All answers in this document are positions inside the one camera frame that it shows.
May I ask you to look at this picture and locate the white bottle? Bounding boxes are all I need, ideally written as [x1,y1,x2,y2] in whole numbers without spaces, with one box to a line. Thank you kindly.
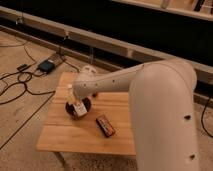
[65,84,87,118]

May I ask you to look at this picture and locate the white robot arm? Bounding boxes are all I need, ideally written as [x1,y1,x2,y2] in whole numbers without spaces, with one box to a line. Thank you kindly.
[72,59,200,171]

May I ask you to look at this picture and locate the purple ceramic bowl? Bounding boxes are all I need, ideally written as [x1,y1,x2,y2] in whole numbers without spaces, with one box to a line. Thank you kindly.
[65,98,91,119]

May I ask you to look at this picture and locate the dark snack bar packet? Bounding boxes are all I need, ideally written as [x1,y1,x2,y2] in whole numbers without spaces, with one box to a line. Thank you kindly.
[96,115,115,137]

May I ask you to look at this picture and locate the black power adapter box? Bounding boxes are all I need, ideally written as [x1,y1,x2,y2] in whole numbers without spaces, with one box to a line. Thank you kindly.
[38,60,55,73]

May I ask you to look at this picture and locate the wooden table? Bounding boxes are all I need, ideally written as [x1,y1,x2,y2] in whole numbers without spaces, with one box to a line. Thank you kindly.
[36,72,135,163]

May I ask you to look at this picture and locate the small black plug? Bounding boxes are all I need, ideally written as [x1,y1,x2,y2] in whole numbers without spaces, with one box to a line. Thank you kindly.
[17,64,28,72]

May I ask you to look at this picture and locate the black floor cables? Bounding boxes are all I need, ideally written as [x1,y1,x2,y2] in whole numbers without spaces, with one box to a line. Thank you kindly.
[0,39,81,106]

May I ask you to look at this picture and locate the black cable at right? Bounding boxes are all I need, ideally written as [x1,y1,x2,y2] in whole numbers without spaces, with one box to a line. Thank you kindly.
[200,96,213,139]

